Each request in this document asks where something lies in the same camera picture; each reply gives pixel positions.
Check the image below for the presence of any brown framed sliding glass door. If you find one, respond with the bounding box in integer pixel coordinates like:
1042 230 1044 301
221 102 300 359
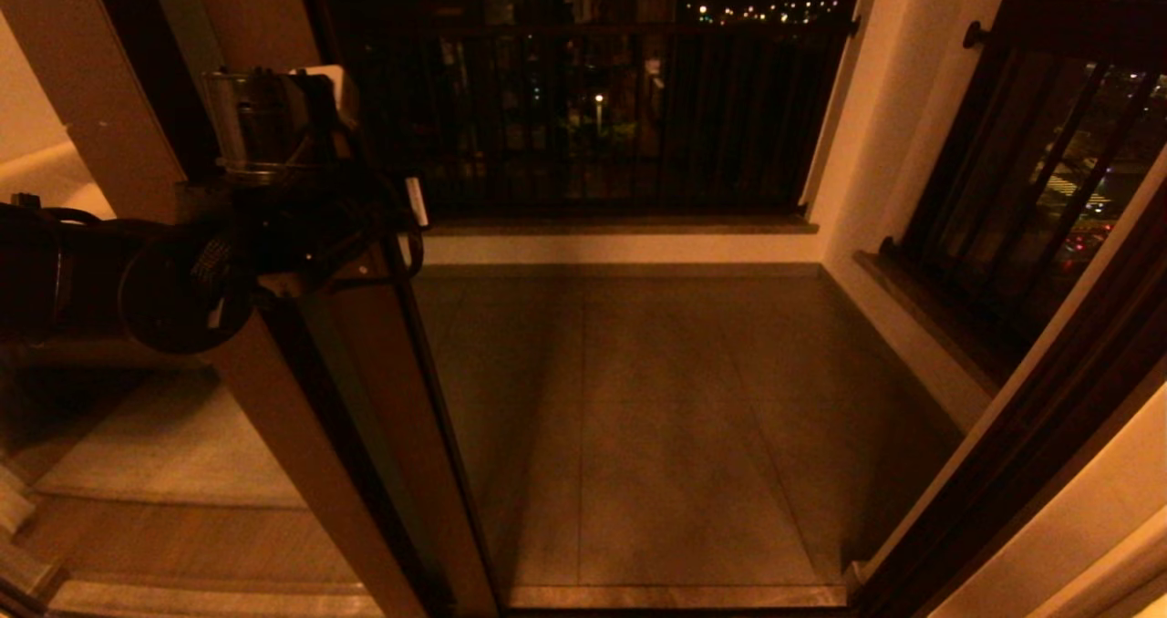
146 0 501 618

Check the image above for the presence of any dark brown door jamb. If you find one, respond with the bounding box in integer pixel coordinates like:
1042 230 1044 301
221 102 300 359
843 144 1167 618

